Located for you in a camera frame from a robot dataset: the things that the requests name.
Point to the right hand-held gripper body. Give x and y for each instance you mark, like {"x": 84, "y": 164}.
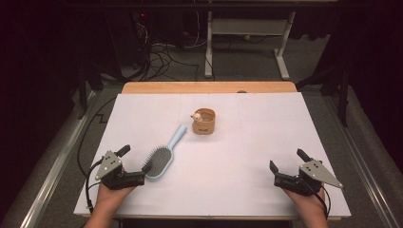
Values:
{"x": 316, "y": 172}

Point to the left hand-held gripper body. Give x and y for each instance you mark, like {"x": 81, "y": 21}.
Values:
{"x": 109, "y": 164}

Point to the light blue hairbrush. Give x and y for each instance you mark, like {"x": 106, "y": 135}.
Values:
{"x": 160, "y": 160}

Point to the wooden cup with small figure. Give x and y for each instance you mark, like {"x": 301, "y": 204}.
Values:
{"x": 204, "y": 125}

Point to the person's right hand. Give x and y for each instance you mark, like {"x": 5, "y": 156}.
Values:
{"x": 312, "y": 204}

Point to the person's left hand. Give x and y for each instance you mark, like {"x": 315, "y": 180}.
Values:
{"x": 109, "y": 197}

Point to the white board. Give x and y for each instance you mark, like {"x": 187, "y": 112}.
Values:
{"x": 237, "y": 158}

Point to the black metal stand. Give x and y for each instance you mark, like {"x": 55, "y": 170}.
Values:
{"x": 84, "y": 88}
{"x": 342, "y": 95}

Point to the wooden table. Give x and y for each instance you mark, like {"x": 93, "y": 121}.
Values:
{"x": 206, "y": 87}

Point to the black computer tower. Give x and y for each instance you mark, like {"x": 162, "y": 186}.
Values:
{"x": 126, "y": 38}

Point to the small yellow ball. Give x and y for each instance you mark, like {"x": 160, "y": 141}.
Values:
{"x": 247, "y": 37}

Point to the aluminium floor rail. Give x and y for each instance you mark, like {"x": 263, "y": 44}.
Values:
{"x": 364, "y": 164}
{"x": 57, "y": 161}

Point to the white desk frame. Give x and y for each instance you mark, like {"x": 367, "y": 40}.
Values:
{"x": 247, "y": 27}

